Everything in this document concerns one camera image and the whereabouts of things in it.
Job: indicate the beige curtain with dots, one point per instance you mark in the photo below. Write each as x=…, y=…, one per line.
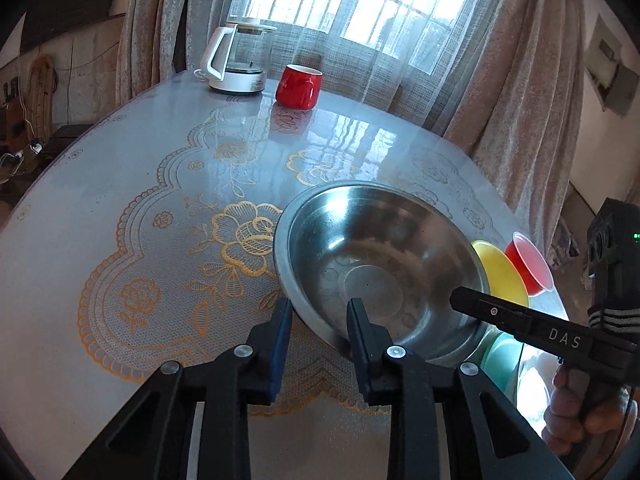
x=160, y=35
x=525, y=110

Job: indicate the yellow plastic bowl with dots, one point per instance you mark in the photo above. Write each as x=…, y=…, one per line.
x=502, y=275

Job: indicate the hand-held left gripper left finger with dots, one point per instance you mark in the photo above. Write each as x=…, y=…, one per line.
x=280, y=350

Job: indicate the teal plastic plate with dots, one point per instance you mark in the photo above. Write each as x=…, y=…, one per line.
x=500, y=360

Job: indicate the person's right hand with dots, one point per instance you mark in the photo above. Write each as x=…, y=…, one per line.
x=562, y=405

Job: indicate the white sheer curtain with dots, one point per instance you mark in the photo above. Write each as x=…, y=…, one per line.
x=380, y=85

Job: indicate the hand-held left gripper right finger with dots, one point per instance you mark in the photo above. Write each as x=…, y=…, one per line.
x=357, y=340

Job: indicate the white electric glass kettle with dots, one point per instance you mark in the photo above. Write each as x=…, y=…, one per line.
x=235, y=75

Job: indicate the red mug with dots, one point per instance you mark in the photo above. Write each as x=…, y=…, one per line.
x=295, y=85

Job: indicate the stainless steel bowl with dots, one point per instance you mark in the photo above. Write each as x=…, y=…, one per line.
x=360, y=245

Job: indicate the red plastic bowl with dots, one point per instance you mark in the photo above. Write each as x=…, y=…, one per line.
x=530, y=260

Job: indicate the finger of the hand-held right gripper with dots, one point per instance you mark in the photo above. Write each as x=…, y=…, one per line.
x=550, y=332

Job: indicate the black flat-screen television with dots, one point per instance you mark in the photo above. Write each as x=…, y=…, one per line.
x=75, y=5

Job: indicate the wall electrical box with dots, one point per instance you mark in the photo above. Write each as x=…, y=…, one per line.
x=615, y=70

